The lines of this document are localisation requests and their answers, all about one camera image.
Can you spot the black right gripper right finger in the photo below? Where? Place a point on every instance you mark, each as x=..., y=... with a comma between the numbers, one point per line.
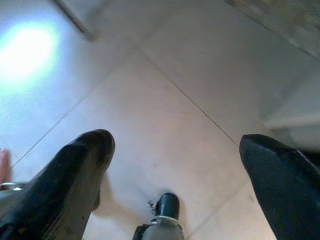
x=282, y=185

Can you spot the black robot right foot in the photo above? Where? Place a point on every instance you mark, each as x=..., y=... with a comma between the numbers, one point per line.
x=167, y=203

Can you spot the grey speckled stone counter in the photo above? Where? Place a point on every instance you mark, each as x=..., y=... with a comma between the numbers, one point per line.
x=287, y=17

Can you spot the metal frame chair grey seat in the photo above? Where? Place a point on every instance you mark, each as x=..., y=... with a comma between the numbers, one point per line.
x=75, y=21

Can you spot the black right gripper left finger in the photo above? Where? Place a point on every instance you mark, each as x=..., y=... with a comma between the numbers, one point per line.
x=57, y=180

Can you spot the barefoot person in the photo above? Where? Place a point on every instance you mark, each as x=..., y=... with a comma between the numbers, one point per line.
x=3, y=162

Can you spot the grey robot right leg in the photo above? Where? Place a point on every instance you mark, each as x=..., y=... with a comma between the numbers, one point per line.
x=160, y=230

